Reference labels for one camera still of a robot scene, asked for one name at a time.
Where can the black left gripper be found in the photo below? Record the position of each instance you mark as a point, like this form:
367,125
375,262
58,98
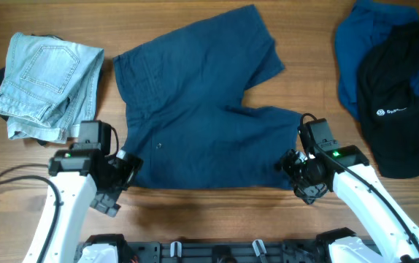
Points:
106,199

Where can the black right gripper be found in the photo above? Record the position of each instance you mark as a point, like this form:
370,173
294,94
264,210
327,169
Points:
287,164

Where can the dark blue shorts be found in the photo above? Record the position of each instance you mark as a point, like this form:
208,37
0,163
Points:
184,112

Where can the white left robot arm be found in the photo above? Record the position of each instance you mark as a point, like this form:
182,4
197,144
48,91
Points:
87,175

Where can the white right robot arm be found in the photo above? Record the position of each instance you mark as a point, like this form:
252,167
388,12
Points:
351,177

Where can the black garment in pile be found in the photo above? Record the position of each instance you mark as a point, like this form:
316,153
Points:
387,104

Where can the blue garment in pile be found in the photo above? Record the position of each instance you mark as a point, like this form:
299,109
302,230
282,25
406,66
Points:
368,25

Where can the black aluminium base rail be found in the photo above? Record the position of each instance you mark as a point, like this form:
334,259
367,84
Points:
287,251

